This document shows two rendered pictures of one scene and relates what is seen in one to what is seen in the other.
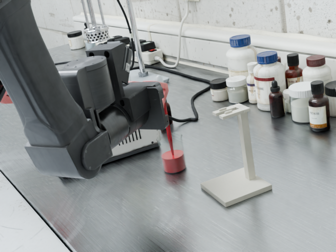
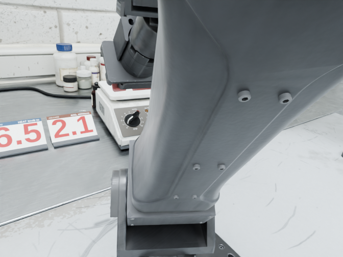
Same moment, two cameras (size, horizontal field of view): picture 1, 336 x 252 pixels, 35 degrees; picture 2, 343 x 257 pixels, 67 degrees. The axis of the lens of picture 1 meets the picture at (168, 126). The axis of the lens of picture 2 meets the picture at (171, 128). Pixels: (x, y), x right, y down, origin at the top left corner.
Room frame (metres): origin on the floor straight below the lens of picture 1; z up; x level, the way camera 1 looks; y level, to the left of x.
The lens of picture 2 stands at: (0.99, 0.70, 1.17)
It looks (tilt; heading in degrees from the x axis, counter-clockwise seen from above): 25 degrees down; 259
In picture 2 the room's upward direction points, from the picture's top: 5 degrees clockwise
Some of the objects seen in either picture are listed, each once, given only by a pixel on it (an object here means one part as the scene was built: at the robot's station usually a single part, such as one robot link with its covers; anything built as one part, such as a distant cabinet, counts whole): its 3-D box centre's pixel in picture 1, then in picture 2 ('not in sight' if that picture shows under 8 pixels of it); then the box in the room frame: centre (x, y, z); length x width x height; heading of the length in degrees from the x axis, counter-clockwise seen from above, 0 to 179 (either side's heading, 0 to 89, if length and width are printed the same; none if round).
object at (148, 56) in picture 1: (127, 50); not in sight; (1.80, 0.09, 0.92); 0.40 x 0.06 x 0.04; 28
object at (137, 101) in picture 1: (117, 77); not in sight; (0.74, 0.06, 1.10); 0.07 x 0.06 x 0.11; 59
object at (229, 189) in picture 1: (230, 150); not in sight; (0.73, -0.08, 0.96); 0.08 x 0.08 x 0.13; 20
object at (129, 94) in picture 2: not in sight; (128, 88); (0.99, 0.10, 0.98); 0.12 x 0.12 x 0.01; 19
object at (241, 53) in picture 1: (243, 64); (66, 64); (1.19, -0.20, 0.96); 0.07 x 0.07 x 0.13
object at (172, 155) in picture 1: (172, 153); not in sight; (0.84, 0.00, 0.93); 0.04 x 0.04 x 0.06
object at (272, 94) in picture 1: (276, 98); not in sight; (0.99, -0.22, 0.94); 0.03 x 0.03 x 0.07
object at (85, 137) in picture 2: not in sight; (73, 128); (1.10, 0.19, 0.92); 0.09 x 0.06 x 0.04; 24
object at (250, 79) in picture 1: (254, 82); (94, 72); (1.10, -0.20, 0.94); 0.03 x 0.03 x 0.09
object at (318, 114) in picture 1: (318, 105); not in sight; (0.89, -0.27, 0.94); 0.04 x 0.04 x 0.09
